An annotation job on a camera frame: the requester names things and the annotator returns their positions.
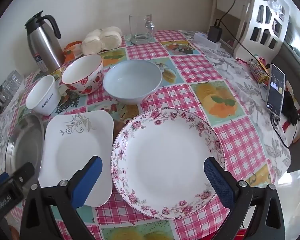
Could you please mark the stainless steel thermos jug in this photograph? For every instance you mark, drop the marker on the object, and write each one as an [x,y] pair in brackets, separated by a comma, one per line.
[43,47]

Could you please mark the square white plate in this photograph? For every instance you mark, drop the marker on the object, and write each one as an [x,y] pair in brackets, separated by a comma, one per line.
[72,145]

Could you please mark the strawberry print bowl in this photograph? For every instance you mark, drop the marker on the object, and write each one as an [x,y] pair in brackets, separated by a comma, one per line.
[81,71]

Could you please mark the small white bowl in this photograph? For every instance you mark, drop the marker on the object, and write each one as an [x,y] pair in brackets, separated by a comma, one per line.
[43,92]

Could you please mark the tray of glass cups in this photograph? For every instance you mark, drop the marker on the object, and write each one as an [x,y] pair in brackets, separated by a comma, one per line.
[6,87]

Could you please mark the orange snack packet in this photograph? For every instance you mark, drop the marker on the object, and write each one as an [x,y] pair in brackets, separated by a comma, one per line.
[72,51]

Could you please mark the white cutout shelf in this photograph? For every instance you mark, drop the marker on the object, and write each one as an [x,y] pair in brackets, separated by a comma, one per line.
[247,30]

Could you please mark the clear glass mug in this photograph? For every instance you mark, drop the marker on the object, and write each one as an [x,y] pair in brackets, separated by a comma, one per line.
[140,30]

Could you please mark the checked fruit print tablecloth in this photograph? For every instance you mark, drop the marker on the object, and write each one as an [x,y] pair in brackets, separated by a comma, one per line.
[197,70]

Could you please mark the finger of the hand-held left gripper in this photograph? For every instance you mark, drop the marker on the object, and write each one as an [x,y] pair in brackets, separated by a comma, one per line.
[25,172]

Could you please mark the round floral rim plate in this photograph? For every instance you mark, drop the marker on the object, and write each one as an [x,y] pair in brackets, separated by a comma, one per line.
[164,160]

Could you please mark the patterned candy tube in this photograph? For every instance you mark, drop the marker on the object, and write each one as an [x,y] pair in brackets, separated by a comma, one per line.
[258,71]

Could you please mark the white power strip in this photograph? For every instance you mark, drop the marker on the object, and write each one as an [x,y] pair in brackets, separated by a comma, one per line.
[202,41]

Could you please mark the smartphone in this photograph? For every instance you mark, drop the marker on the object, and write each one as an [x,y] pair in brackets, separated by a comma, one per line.
[276,90]

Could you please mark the stainless steel basin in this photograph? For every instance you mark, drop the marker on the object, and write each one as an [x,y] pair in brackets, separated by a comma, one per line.
[22,145]

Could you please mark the black charger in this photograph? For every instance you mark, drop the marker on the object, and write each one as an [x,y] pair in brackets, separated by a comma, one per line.
[214,33]

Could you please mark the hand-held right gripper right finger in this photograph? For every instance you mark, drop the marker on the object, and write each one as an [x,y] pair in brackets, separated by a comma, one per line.
[218,182]

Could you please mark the light blue bowl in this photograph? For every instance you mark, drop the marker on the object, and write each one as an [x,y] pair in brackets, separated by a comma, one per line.
[131,80]

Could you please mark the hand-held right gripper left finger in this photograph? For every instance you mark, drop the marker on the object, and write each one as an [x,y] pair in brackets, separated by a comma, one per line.
[88,182]

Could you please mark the bag of white buns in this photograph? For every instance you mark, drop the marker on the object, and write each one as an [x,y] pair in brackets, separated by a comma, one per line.
[102,40]

